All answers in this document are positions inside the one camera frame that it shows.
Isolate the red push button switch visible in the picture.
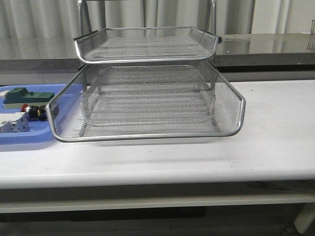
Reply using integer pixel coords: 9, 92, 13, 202
20, 104, 48, 121

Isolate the blue plastic tray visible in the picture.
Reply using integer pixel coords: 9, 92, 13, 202
0, 84, 83, 145

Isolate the grey stone counter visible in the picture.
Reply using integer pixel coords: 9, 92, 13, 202
0, 33, 315, 72

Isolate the white circuit breaker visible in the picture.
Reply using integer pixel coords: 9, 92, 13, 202
0, 112, 28, 133

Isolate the green electrical module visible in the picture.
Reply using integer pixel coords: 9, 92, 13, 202
3, 87, 55, 109

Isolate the white table leg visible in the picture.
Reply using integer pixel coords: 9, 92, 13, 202
294, 203, 315, 234

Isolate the silver metal rack frame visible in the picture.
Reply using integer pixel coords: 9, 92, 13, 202
73, 0, 220, 97

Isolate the small wire rack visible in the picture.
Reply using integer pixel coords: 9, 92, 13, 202
310, 20, 315, 35

